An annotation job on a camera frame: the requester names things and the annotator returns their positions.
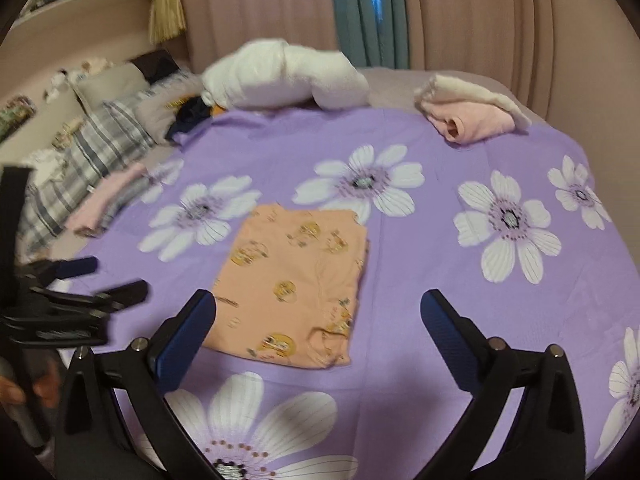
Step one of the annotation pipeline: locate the teal curtain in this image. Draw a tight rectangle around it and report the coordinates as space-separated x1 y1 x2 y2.
330 0 411 68

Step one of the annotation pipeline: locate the dark brown pillow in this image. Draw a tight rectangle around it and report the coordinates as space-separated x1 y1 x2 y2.
131 50 181 83

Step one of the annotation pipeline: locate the grey plaid pillow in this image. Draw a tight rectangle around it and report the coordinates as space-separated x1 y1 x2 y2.
15 95 166 256

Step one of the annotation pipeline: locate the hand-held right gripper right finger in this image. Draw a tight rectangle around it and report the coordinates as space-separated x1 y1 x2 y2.
420 288 587 480

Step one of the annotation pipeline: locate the pink curtain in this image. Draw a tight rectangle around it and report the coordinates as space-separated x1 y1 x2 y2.
165 0 640 111

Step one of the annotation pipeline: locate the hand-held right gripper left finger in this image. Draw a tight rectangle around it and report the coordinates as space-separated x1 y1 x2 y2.
54 288 236 480

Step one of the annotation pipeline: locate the light pink cloth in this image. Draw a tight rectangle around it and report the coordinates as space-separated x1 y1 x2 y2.
65 162 151 236

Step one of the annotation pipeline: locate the purple floral bed sheet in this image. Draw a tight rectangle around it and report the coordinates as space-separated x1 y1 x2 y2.
75 105 640 480

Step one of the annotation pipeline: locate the orange printed shirt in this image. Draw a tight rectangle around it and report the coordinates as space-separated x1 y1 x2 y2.
202 202 371 370

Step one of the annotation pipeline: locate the beige pillow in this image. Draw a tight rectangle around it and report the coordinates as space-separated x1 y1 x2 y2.
72 62 151 116

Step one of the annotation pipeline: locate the white fluffy blanket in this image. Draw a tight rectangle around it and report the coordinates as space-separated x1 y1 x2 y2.
200 37 371 111

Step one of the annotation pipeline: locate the yellow straw tassel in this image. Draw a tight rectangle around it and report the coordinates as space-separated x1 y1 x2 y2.
149 0 187 45

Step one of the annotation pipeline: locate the person's left hand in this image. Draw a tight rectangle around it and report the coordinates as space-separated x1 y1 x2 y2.
27 357 65 411

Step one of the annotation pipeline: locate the dark navy cloth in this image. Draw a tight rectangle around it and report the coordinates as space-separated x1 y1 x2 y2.
165 95 213 143

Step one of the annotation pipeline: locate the folded cream cloth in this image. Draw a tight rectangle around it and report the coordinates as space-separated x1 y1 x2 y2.
414 74 532 131

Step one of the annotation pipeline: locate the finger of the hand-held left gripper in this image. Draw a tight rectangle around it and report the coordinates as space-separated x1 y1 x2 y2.
30 256 98 281
30 279 150 313

